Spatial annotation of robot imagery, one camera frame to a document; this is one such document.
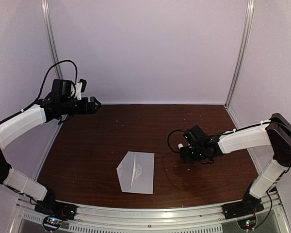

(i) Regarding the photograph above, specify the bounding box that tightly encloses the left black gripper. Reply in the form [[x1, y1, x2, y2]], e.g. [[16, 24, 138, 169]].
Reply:
[[61, 97, 101, 115]]

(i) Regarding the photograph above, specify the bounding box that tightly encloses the grey envelope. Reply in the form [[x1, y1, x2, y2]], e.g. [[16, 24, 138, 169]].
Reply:
[[116, 151, 155, 195]]

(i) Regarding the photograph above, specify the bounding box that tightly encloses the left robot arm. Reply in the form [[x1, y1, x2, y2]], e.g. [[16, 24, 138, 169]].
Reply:
[[0, 79, 101, 216]]

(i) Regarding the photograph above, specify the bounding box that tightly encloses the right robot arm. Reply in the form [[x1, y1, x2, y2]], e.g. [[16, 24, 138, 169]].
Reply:
[[178, 113, 291, 215]]

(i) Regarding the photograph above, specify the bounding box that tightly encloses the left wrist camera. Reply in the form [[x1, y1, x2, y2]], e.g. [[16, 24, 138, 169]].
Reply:
[[75, 79, 87, 100]]

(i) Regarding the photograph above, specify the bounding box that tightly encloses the left black cable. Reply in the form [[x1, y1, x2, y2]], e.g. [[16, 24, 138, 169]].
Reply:
[[0, 60, 78, 129]]

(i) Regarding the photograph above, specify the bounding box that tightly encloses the black cable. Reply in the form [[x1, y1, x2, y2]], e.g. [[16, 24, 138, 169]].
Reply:
[[0, 60, 78, 129], [166, 130, 291, 166]]

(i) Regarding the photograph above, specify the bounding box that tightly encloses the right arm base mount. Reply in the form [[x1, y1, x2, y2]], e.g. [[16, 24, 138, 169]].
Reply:
[[222, 201, 264, 231]]

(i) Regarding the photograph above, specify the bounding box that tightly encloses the right black cable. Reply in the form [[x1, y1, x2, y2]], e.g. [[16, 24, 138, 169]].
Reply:
[[166, 130, 291, 166]]

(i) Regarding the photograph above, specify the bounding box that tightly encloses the front aluminium rail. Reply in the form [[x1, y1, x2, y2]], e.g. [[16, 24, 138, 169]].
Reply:
[[8, 191, 291, 233]]

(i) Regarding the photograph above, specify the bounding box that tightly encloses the left aluminium frame post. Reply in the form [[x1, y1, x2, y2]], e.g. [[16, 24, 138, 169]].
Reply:
[[40, 0, 72, 109]]

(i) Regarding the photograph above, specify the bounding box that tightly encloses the aluminium frame post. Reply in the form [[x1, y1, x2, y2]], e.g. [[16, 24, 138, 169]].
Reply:
[[225, 0, 255, 109], [40, 0, 72, 109]]

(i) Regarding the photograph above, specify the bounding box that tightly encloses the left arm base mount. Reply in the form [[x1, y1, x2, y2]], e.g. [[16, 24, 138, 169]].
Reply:
[[34, 202, 77, 233]]

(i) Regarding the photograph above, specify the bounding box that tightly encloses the right aluminium frame post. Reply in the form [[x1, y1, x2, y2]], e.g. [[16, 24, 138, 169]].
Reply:
[[225, 0, 255, 109]]

